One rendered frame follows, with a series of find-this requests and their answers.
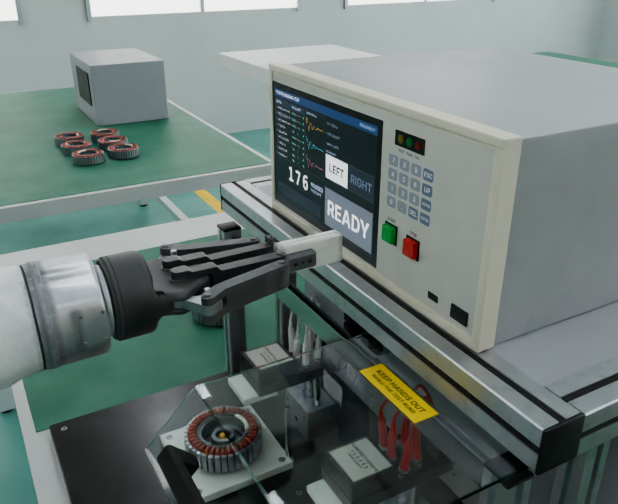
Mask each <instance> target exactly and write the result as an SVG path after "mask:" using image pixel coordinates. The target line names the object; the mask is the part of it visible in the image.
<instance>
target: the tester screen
mask: <svg viewBox="0 0 618 504"><path fill-rule="evenodd" d="M274 90H275V136H276V181H277V196H278V197H280V198H281V199H283V200H284V201H286V202H287V203H289V204H290V205H292V206H293V207H295V208H296V209H298V210H299V211H301V212H302V213H304V214H305V215H307V216H308V217H309V218H311V219H312V220H314V221H315V222H317V223H318V224H320V225H321V226H323V227H324V228H326V229H327V230H329V231H331V230H333V229H332V228H330V227H329V226H327V225H326V224H325V186H326V187H327V188H329V189H331V190H333V191H334V192H336V193H338V194H339V195H341V196H343V197H345V198H346V199H348V200H350V201H352V202H353V203H355V204H357V205H359V206H360V207H362V208H364V209H366V210H367V211H369V212H371V213H373V225H372V248H371V254H369V253H368V252H366V251H365V250H363V249H362V248H360V247H359V246H357V245H356V244H354V243H353V242H351V241H350V240H348V239H347V238H345V237H344V236H342V240H344V241H345V242H346V243H348V244H349V245H351V246H352V247H354V248H355V249H357V250H358V251H360V252H361V253H363V254H364V255H366V256H367V257H369V258H370V259H372V252H373V230H374V208H375V185H376V163H377V141H378V127H377V126H375V125H372V124H369V123H367V122H364V121H362V120H359V119H356V118H354V117H351V116H349V115H346V114H343V113H341V112H338V111H336V110H333V109H330V108H328V107H325V106H322V105H320V104H317V103H315V102H312V101H309V100H307V99H304V98H302V97H299V96H296V95H294V94H291V93H289V92H286V91H283V90H281V89H278V88H275V87H274ZM326 154H328V155H330V156H332V157H334V158H336V159H338V160H340V161H342V162H344V163H347V164H349V165H351V166H353V167H355V168H357V169H359V170H361V171H363V172H365V173H367V174H369V175H371V176H373V177H374V191H373V203H372V202H370V201H368V200H366V199H364V198H362V197H361V196H359V195H357V194H355V193H353V192H352V191H350V190H348V189H346V188H344V187H343V186H341V185H339V184H337V183H335V182H333V181H332V180H330V179H328V178H326ZM288 164H289V165H290V166H292V167H294V168H295V169H297V170H299V171H301V172H302V173H304V174H306V175H308V176H309V194H308V193H307V192H305V191H303V190H302V189H300V188H299V187H297V186H295V185H294V184H292V183H290V182H289V181H288ZM278 180H280V181H281V182H283V183H284V184H286V185H287V186H289V187H291V188H292V189H294V190H295V191H297V192H299V193H300V194H302V195H303V196H305V197H307V198H308V199H310V200H311V201H313V202H314V203H316V204H318V205H319V206H321V215H320V217H318V216H317V215H315V214H313V213H312V212H310V211H309V210H307V209H306V208H304V207H303V206H301V205H300V204H298V203H297V202H295V201H294V200H292V199H291V198H289V197H288V196H286V195H285V194H283V193H282V192H280V191H279V190H278Z"/></svg>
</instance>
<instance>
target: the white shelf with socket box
mask: <svg viewBox="0 0 618 504"><path fill-rule="evenodd" d="M374 56H380V55H376V54H372V53H367V52H363V51H359V50H354V49H350V48H345V47H341V46H337V45H332V44H328V45H315V46H302V47H289V48H276V49H262V50H249V51H236V52H223V53H219V58H220V66H222V67H224V68H227V69H230V70H232V71H235V72H238V73H240V74H243V75H245V76H248V77H251V78H253V79H256V80H259V81H261V82H264V83H266V84H269V63H277V62H283V63H286V64H295V63H307V62H318V61H329V60H340V59H352V58H363V57H374Z"/></svg>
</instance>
